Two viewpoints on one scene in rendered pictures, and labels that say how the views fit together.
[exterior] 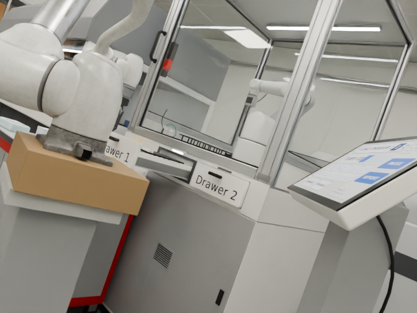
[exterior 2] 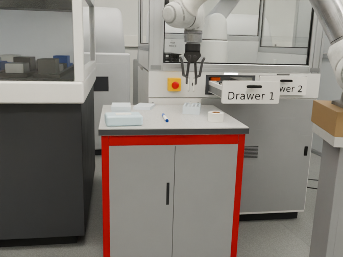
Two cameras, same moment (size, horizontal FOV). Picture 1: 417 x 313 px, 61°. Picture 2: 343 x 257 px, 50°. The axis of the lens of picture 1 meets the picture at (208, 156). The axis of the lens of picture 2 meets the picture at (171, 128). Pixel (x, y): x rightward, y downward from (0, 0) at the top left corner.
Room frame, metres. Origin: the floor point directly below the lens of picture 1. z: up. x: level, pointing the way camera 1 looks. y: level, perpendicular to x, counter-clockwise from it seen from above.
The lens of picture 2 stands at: (0.65, 2.01, 1.09)
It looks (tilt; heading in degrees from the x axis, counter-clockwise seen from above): 13 degrees down; 308
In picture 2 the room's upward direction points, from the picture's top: 2 degrees clockwise
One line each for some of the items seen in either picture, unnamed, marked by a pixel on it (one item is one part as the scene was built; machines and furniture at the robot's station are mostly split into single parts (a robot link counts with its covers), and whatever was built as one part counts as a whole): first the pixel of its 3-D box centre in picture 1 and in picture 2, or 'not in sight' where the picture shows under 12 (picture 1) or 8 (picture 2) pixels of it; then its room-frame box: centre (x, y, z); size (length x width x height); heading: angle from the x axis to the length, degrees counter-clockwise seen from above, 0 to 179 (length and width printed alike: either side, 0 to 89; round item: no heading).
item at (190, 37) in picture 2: (124, 91); (193, 37); (1.73, 0.50, 1.13); 0.09 x 0.09 x 0.06
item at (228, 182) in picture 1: (218, 184); (283, 85); (1.48, -0.08, 0.87); 0.29 x 0.02 x 0.11; 47
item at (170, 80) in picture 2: not in sight; (174, 84); (1.91, 0.41, 0.88); 0.07 x 0.05 x 0.07; 47
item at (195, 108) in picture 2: not in sight; (192, 108); (1.71, 0.52, 0.78); 0.12 x 0.08 x 0.04; 122
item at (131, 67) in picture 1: (129, 69); (192, 14); (1.73, 0.51, 1.23); 0.13 x 0.11 x 0.16; 98
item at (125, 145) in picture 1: (116, 147); (250, 92); (1.46, 0.37, 0.87); 0.29 x 0.02 x 0.11; 47
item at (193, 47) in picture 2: (119, 105); (192, 52); (1.73, 0.50, 1.05); 0.08 x 0.07 x 0.09; 32
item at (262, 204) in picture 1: (236, 182); (215, 77); (2.03, -0.20, 0.87); 1.02 x 0.95 x 0.14; 47
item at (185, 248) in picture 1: (208, 260); (212, 143); (2.02, -0.21, 0.40); 1.03 x 0.95 x 0.80; 47
